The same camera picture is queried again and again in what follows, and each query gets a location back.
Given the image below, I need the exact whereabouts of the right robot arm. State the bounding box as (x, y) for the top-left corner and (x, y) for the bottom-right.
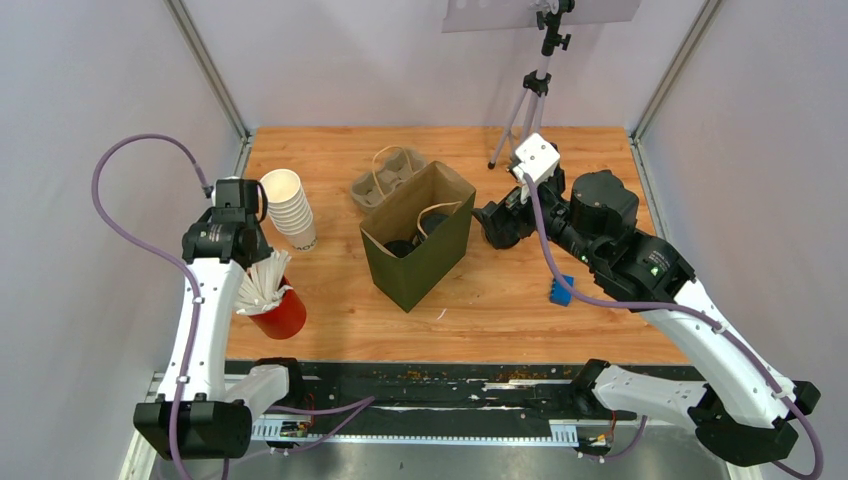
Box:
(473, 169), (823, 478)

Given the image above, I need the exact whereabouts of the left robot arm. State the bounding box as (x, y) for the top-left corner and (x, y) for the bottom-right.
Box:
(133, 178), (307, 462)

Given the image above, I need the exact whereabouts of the stack of white paper cups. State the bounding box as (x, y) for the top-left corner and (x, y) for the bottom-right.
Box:
(260, 169), (317, 252)

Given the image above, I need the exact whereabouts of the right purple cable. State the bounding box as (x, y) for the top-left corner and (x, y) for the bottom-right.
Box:
(523, 173), (826, 480)

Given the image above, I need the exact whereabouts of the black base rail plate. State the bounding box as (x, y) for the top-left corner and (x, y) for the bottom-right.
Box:
(281, 361), (639, 446)

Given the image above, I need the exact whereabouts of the green paper bag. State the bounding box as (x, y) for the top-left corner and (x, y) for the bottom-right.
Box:
(359, 161), (476, 312)

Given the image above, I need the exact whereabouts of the blue toy brick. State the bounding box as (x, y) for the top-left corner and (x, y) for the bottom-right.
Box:
(548, 277), (572, 307)

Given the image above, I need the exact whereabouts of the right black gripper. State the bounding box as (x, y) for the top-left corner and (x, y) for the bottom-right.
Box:
(472, 170), (601, 267)

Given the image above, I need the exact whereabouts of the purple cable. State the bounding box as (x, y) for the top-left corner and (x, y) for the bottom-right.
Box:
(523, 173), (826, 480)
(91, 134), (230, 480)

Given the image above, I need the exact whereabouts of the red cup holder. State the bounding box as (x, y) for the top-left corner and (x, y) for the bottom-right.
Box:
(249, 276), (307, 340)

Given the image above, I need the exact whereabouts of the cardboard cup carrier tray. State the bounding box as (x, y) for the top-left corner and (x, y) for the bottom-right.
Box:
(350, 145), (428, 213)

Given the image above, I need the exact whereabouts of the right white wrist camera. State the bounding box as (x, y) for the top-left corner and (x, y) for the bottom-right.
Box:
(508, 133), (561, 185)

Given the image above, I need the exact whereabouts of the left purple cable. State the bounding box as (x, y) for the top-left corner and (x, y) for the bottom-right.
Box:
(91, 134), (230, 480)

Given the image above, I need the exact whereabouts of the camera tripod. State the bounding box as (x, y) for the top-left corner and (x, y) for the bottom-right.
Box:
(487, 0), (576, 170)

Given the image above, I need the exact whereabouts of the black plastic cup lid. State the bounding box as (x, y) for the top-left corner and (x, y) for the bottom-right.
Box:
(383, 239), (417, 258)

